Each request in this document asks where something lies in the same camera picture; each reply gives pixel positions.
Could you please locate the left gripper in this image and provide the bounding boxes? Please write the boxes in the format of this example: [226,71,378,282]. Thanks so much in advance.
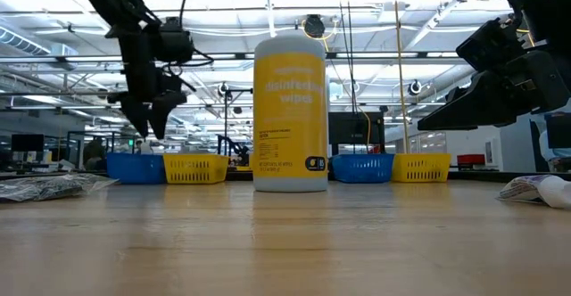
[106,30,188,141]

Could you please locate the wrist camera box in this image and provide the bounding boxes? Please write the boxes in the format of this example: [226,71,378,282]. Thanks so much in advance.
[455,17,524,73]
[158,18,196,64]

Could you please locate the person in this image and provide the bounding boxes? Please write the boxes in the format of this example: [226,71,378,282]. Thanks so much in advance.
[82,137,108,172]

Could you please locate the small white toothpaste tube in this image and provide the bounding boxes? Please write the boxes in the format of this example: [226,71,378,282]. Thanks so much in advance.
[497,173,571,210]

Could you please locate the small black monitor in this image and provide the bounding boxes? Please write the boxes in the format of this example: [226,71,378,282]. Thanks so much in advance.
[11,134,45,154]

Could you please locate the black pole stand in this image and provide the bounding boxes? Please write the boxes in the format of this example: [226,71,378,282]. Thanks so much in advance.
[222,88,253,154]

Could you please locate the black hanging cables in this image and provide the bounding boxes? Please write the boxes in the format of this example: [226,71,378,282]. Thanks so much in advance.
[338,0,358,114]

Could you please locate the black aluminium table frame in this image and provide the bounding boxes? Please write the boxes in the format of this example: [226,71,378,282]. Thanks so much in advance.
[0,167,571,182]

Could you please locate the yellow disinfecting wipes canister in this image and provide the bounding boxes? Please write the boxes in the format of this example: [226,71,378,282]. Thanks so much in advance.
[252,35,330,193]

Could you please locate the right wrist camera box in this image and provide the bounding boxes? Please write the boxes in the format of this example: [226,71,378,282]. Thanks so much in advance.
[455,17,524,73]

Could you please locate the large black screen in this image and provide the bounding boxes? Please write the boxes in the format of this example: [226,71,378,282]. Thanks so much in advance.
[328,111,385,157]

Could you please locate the red box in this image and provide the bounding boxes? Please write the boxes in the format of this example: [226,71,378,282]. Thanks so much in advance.
[456,153,486,167]

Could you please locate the blue plastic basket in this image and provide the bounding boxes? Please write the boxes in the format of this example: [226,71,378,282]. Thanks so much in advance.
[105,152,167,185]
[330,153,395,185]

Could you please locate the yellow hanging cable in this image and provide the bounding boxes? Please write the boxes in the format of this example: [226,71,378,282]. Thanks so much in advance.
[392,0,410,154]

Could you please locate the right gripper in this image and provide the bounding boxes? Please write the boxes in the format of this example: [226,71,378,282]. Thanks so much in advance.
[417,49,571,132]

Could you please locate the yellow plastic basket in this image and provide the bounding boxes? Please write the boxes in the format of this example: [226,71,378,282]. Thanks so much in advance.
[162,152,231,185]
[391,152,451,184]

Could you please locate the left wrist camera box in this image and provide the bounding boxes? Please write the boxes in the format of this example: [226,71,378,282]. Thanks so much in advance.
[158,18,196,64]

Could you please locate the black puff in clear bag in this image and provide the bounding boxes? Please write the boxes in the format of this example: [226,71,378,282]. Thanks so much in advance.
[0,172,120,203]

